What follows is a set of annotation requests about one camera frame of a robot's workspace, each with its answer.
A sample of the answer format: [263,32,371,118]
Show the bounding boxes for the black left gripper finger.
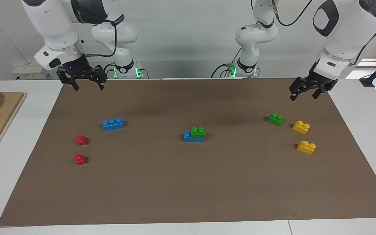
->
[289,85,303,102]
[312,86,327,100]

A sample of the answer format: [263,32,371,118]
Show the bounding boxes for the blue three-stud block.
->
[102,117,125,132]
[183,131,205,142]

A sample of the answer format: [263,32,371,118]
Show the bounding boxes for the brown table mat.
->
[0,78,376,227]

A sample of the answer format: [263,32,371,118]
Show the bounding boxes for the white wall socket strip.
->
[12,64,49,81]

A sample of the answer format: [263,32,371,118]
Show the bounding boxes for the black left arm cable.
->
[272,0,314,27]

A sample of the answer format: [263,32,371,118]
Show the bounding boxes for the yellow two-stud block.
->
[292,120,310,134]
[297,140,317,155]

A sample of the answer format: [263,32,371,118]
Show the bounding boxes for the black base cable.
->
[211,48,243,78]

